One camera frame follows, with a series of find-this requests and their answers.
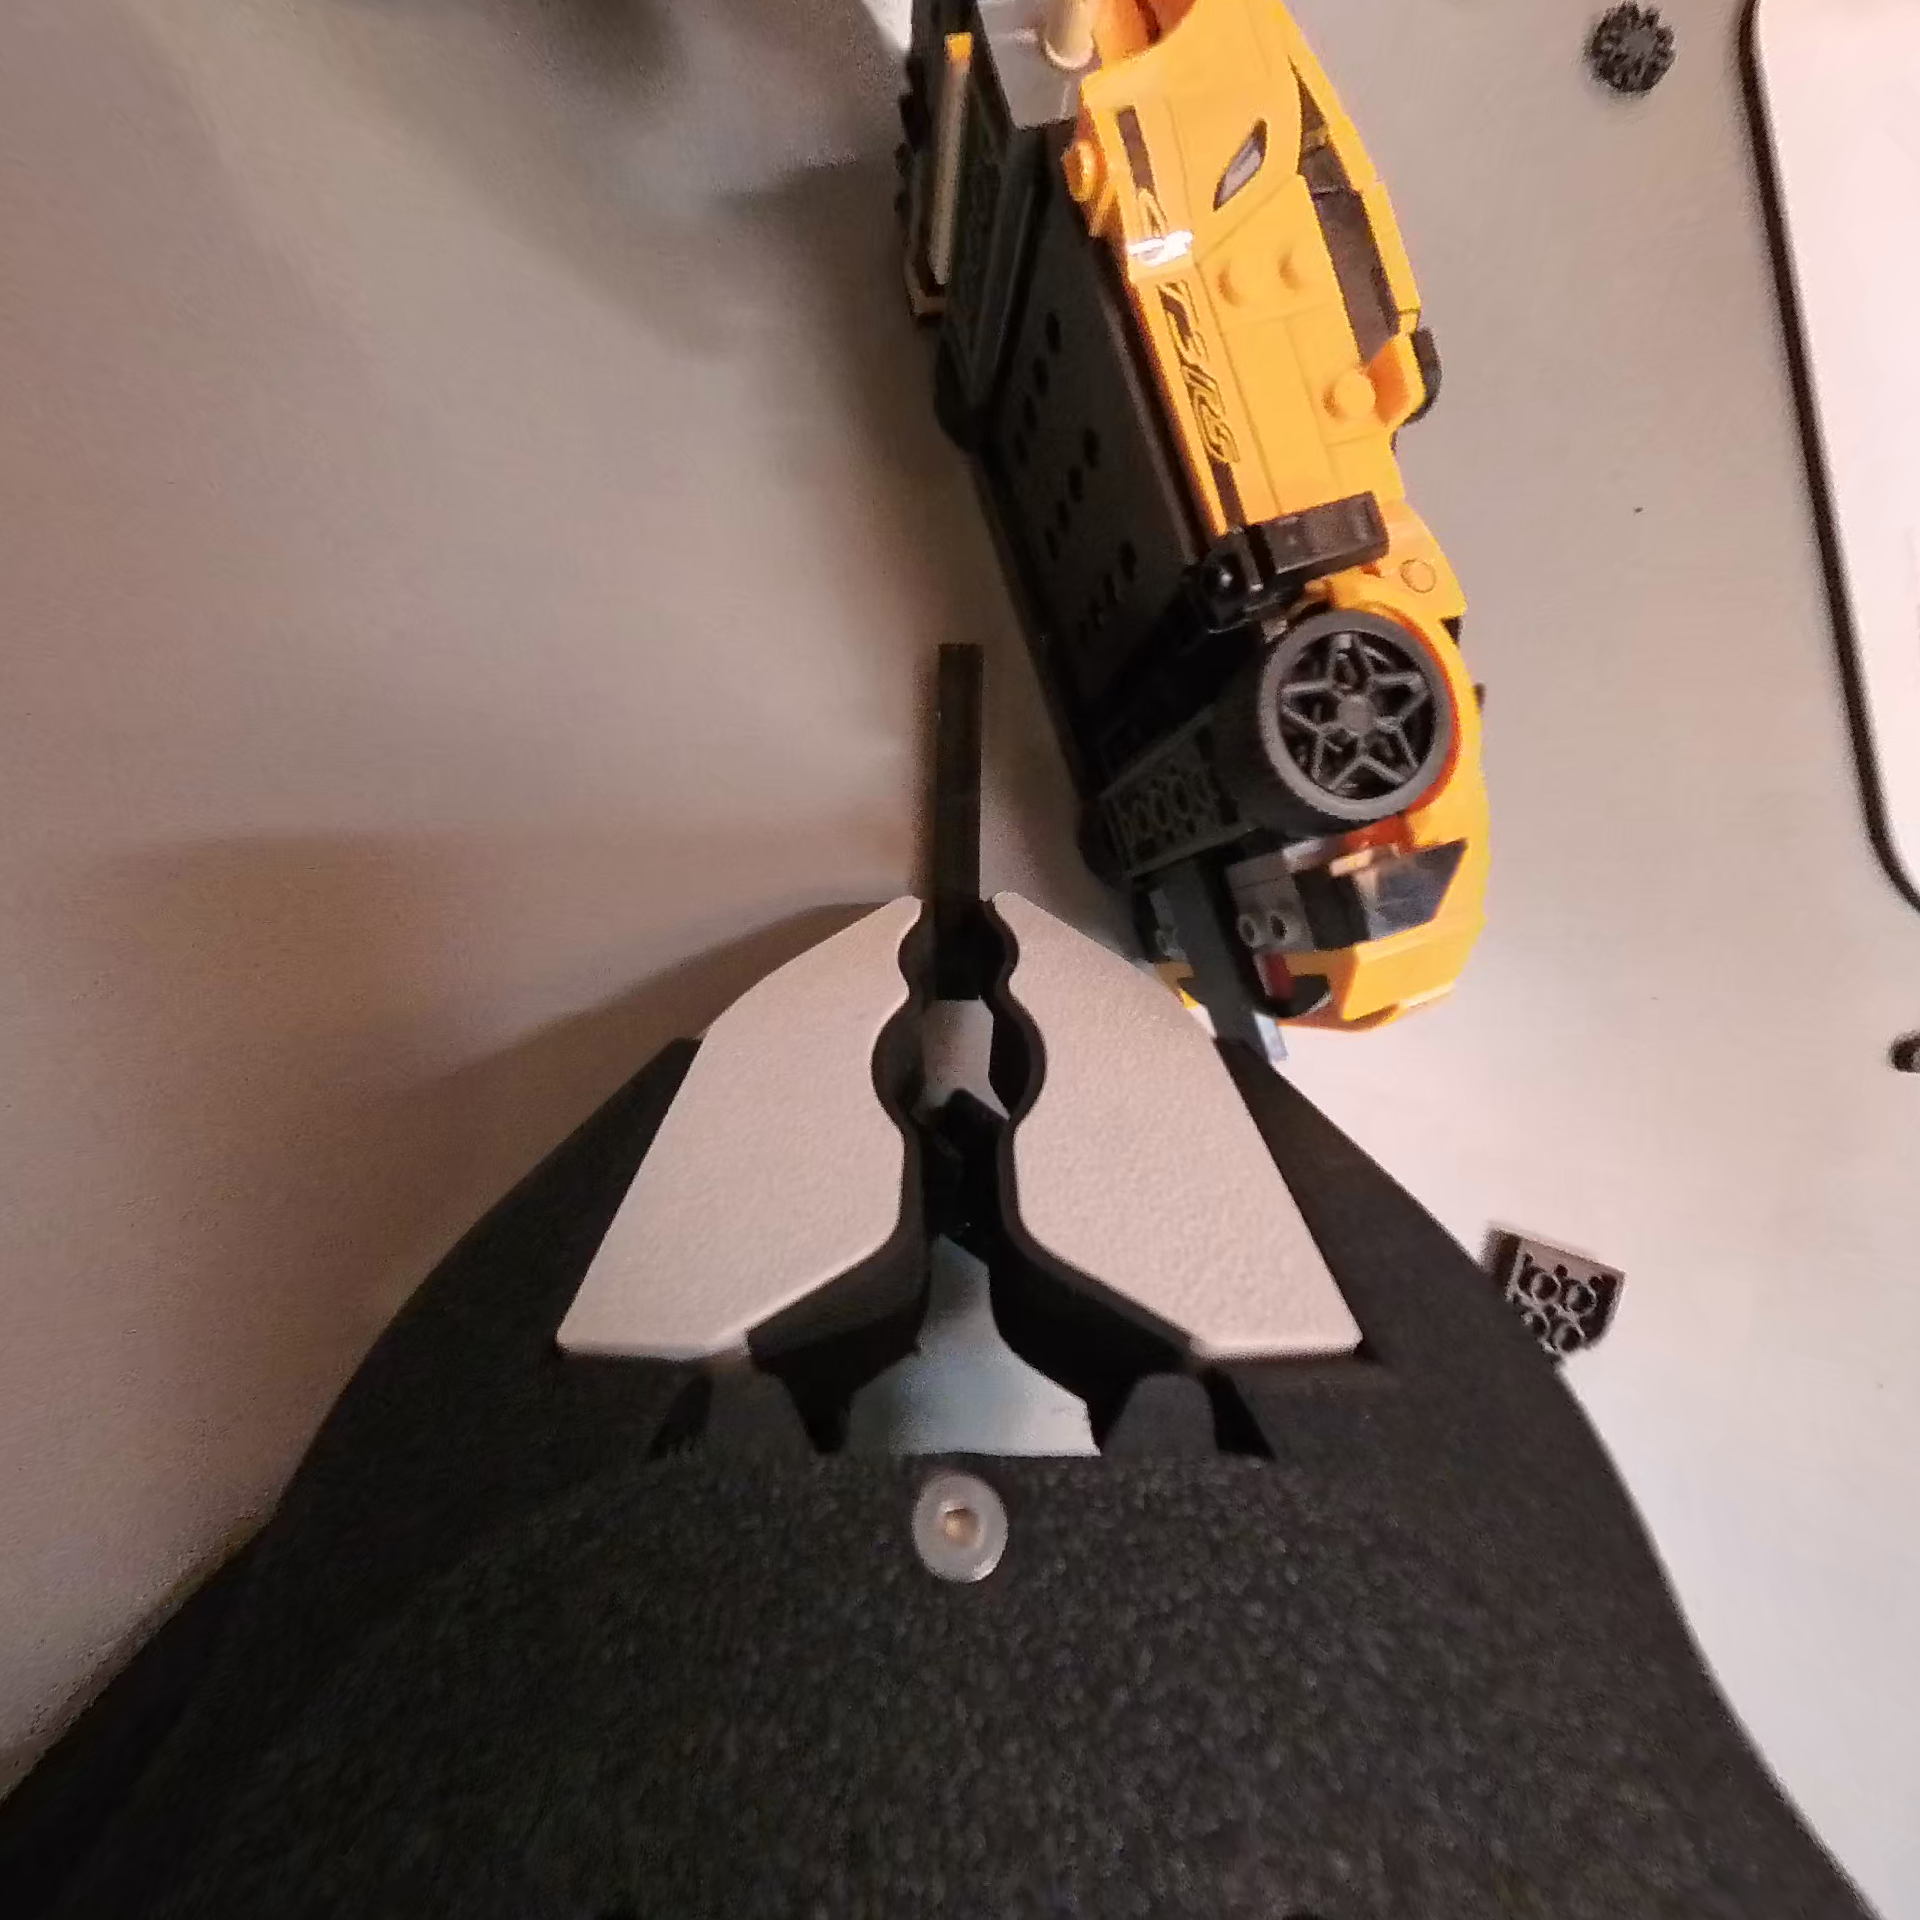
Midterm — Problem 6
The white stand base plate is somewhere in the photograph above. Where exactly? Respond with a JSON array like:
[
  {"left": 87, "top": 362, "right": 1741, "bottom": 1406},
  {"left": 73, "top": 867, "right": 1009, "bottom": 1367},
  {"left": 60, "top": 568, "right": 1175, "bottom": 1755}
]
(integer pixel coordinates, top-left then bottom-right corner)
[{"left": 1736, "top": 0, "right": 1920, "bottom": 914}]

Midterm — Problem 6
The orange lego car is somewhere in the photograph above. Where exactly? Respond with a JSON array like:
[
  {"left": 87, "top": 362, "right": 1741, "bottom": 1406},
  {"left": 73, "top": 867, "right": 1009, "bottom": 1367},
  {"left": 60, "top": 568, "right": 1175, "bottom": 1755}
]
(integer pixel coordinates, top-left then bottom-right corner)
[{"left": 892, "top": 0, "right": 1491, "bottom": 1057}]

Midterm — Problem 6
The black quarter-round lego plate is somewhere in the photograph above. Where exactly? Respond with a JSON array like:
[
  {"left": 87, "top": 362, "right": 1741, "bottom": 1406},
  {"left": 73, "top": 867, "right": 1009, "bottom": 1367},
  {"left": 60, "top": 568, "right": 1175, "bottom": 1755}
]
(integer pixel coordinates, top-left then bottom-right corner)
[{"left": 1486, "top": 1226, "right": 1630, "bottom": 1363}]

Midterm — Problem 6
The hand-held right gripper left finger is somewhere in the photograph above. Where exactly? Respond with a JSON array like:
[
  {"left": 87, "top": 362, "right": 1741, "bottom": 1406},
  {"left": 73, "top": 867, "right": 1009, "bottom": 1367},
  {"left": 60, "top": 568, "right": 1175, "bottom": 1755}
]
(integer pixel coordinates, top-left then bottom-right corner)
[{"left": 555, "top": 896, "right": 940, "bottom": 1448}]

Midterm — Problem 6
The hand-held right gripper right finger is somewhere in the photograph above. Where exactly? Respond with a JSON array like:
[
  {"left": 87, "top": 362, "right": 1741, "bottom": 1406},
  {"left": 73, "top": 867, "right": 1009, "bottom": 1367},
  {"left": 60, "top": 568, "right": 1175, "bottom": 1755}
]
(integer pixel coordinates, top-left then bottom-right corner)
[{"left": 990, "top": 889, "right": 1367, "bottom": 1448}]

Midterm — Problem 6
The black lego gear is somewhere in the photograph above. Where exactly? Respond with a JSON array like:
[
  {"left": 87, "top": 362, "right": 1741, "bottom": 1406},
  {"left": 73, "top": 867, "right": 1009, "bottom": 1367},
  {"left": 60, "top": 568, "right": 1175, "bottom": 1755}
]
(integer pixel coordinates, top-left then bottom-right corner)
[{"left": 1587, "top": 0, "right": 1677, "bottom": 96}]

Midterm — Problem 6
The black long lego plate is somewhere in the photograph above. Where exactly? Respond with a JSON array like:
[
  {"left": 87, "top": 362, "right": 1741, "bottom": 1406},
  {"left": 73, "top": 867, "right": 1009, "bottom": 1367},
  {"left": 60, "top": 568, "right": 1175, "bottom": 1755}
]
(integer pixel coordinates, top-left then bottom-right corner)
[{"left": 932, "top": 642, "right": 993, "bottom": 1002}]

